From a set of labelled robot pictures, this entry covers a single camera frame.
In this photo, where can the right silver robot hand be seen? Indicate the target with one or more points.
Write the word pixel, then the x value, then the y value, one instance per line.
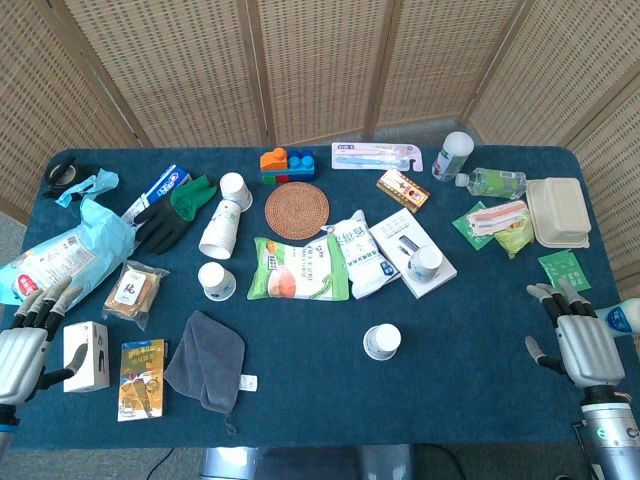
pixel 587 350

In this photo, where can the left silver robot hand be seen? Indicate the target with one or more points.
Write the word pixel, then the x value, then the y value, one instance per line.
pixel 22 350

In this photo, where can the white floral paper cup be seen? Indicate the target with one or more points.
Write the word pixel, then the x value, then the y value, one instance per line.
pixel 216 281
pixel 382 342
pixel 424 264
pixel 235 189

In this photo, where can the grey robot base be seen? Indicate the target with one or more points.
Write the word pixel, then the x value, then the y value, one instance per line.
pixel 310 462

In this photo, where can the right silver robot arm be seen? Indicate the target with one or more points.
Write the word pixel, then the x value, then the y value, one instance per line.
pixel 612 435

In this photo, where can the stack of white paper cups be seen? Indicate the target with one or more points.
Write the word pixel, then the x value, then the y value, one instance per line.
pixel 221 227

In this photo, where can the white bottle blue label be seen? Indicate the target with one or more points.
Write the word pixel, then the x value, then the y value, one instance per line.
pixel 620 320

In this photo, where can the white cardboard box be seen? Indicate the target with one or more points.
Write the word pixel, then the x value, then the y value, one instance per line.
pixel 92 357

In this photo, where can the green sachet white print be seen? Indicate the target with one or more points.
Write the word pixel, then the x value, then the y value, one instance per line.
pixel 562 272

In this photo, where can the large light blue bag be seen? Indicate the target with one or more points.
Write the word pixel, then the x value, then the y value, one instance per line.
pixel 75 255

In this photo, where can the yellow snack box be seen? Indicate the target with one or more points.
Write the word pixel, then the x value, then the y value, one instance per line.
pixel 141 380

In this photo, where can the clear pack of biscuits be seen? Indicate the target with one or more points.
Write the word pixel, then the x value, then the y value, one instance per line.
pixel 132 292

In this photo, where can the yellow-green snack bag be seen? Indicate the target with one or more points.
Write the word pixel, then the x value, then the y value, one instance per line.
pixel 515 240

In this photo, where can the beige takeaway food container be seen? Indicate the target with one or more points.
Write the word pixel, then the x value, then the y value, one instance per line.
pixel 557 210

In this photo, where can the pink striped flat pack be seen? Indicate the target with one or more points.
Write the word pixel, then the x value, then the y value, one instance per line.
pixel 495 217

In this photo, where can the green square sachet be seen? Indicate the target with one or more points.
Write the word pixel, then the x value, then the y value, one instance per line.
pixel 465 235

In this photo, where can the black tape roll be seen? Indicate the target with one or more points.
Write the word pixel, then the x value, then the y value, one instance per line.
pixel 56 175

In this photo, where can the grey microfibre towel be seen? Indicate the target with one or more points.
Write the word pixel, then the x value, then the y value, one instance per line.
pixel 205 360

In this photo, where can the crumpled light blue wrapper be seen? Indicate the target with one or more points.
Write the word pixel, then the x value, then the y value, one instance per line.
pixel 100 182

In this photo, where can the black green work glove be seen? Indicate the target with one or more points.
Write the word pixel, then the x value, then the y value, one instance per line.
pixel 165 225

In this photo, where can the clear bottle green label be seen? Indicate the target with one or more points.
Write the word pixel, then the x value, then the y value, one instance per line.
pixel 495 182

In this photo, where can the blue white toothpaste box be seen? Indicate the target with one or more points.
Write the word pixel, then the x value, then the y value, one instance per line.
pixel 162 187

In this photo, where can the flat white product box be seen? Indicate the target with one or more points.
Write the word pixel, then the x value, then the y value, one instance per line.
pixel 400 232

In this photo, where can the green white cylindrical can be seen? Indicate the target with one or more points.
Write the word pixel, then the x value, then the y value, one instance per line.
pixel 450 157

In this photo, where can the white bag blue print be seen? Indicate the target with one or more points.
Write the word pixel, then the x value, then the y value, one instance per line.
pixel 362 255

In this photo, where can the red yellow small box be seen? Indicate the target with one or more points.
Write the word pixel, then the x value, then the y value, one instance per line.
pixel 402 190

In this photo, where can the blue felt table cover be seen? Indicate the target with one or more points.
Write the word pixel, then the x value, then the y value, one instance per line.
pixel 320 400

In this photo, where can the green white starch bag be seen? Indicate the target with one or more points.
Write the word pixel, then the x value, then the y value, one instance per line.
pixel 295 272

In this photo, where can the pink blue toothbrush pack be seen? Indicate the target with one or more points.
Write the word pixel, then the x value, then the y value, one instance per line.
pixel 375 156

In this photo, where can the round woven rattan coaster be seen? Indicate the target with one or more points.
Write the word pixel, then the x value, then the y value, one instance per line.
pixel 297 211

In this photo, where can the colourful toy building blocks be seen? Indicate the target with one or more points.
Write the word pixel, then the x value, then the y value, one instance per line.
pixel 287 164

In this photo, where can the woven folding screen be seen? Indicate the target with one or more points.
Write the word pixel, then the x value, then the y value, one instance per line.
pixel 320 65

